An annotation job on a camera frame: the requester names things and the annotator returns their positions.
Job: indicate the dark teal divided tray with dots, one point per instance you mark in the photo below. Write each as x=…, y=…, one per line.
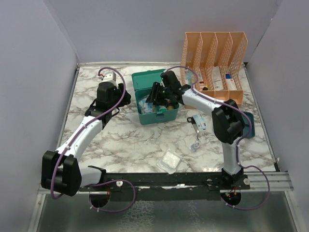
x=247, y=126

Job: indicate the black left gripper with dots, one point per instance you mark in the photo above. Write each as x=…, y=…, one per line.
x=119, y=90

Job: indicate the red white medicine box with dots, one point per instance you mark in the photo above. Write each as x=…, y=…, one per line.
x=202, y=84

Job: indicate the amber bottle orange label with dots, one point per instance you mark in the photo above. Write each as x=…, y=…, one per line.
x=170, y=106

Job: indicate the tape roll in bag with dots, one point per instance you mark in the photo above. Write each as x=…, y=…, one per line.
x=195, y=146

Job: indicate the light blue mask packet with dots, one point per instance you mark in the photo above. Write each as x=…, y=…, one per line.
x=201, y=122

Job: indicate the zip bag of blue packets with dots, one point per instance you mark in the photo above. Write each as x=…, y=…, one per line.
x=146, y=107

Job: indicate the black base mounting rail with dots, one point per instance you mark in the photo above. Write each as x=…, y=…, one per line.
x=124, y=187

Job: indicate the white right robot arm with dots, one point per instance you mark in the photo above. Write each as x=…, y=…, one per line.
x=230, y=124

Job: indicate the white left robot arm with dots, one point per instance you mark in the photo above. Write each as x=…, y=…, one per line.
x=60, y=169

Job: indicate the blue white medicine box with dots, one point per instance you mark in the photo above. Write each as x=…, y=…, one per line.
x=230, y=81

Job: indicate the white bottle green label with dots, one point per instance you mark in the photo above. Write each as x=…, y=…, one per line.
x=161, y=109

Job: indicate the white gauze pad packet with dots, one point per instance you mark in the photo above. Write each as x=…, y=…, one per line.
x=169, y=162

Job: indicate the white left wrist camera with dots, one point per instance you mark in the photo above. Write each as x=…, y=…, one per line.
x=110, y=77

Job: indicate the orange plastic file organizer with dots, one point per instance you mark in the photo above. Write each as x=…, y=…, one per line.
x=217, y=58

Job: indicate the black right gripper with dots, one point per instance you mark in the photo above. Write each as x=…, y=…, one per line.
x=153, y=97

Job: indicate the blue toothbrush package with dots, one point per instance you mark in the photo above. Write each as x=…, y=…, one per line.
x=190, y=77

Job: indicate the black handled scissors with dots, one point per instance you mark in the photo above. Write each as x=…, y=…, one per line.
x=195, y=126

